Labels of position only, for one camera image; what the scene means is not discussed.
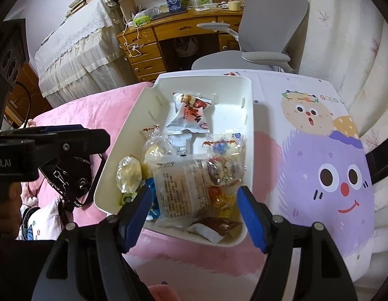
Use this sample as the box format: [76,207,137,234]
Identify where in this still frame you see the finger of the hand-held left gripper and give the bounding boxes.
[0,125,84,141]
[34,128,111,171]

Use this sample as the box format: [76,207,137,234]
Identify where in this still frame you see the blue snack packet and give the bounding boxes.
[145,179,161,220]

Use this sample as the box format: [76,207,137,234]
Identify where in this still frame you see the wooden desk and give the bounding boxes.
[116,8,245,84]

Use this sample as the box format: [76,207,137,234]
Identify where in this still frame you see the large red white snack packet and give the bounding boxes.
[165,92,212,131]

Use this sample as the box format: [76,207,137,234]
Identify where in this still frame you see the white charger cable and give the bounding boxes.
[120,20,142,58]

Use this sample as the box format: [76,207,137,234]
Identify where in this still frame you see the pink bedsheet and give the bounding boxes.
[21,82,157,229]

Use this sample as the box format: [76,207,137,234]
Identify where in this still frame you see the cartoon printed mat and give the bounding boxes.
[123,68,376,281]

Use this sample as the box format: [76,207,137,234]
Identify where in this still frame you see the black cable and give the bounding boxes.
[13,82,32,129]

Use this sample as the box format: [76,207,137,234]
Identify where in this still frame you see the white floral curtain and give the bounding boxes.
[294,0,388,258]

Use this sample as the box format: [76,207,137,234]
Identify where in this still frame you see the white packet with black label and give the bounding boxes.
[167,133,194,157]

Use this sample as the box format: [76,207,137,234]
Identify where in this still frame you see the white plastic storage bin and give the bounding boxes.
[93,74,254,248]

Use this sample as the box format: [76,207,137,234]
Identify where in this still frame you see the black handbag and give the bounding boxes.
[40,154,106,223]

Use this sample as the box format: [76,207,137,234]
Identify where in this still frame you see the brown snack packet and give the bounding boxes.
[186,217,243,244]

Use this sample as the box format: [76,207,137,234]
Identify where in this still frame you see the white lace furniture cover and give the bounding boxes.
[34,0,135,109]

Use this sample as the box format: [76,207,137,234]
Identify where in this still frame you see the plastic bag under desk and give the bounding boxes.
[173,36,199,57]

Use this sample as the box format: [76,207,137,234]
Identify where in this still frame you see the clear packet of nut cake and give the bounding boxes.
[207,157,243,186]

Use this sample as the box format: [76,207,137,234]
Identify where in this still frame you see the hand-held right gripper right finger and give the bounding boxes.
[236,186,359,301]

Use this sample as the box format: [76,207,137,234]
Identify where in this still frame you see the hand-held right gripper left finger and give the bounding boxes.
[31,184,154,301]

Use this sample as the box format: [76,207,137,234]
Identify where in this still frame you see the clear tray of round cookies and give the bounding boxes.
[148,159,213,226]

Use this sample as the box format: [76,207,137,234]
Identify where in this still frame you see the clear bread roll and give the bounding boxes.
[116,156,142,193]
[144,136,171,176]

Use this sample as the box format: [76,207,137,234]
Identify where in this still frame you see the white printed pillow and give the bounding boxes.
[20,199,64,242]

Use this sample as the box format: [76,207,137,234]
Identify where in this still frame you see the stack of books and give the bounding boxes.
[65,0,106,18]

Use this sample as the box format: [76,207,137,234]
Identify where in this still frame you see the person's left hand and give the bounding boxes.
[0,182,23,240]

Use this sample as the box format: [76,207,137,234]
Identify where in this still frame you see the wooden door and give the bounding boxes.
[2,63,40,132]

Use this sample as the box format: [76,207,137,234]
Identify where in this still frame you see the grey office chair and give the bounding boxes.
[191,0,310,73]

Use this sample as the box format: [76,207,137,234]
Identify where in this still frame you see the blue white pastry packet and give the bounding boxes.
[202,133,246,160]

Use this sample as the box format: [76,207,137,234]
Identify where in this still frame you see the white plastic bag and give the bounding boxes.
[133,6,163,19]

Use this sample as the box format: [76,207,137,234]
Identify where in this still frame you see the yellow snack packet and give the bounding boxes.
[208,186,241,217]

